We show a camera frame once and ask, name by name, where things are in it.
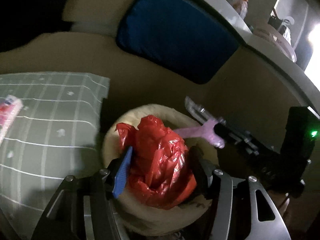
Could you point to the green grid tablecloth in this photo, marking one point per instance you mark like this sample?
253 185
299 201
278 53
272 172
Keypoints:
55 134

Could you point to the right hand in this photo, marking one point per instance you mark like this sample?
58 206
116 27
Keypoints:
282 202

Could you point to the blue cloth hanging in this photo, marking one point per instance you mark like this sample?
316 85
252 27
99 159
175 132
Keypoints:
179 35

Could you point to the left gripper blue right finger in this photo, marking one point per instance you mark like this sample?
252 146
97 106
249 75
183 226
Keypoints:
202 171

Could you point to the purple sponge cloth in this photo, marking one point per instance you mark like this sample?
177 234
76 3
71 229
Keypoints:
206 132

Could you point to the cream trash bin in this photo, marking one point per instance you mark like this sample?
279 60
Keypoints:
146 220

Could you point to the red plastic bag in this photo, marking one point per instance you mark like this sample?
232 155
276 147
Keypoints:
159 175

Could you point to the red white wrapper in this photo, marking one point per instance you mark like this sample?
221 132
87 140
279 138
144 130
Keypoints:
10 108

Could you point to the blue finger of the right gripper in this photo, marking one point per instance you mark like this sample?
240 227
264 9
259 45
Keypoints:
197 111

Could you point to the orange cap bottle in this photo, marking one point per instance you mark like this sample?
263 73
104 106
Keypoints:
241 7

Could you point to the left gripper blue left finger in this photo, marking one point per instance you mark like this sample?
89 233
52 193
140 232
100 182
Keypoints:
120 178

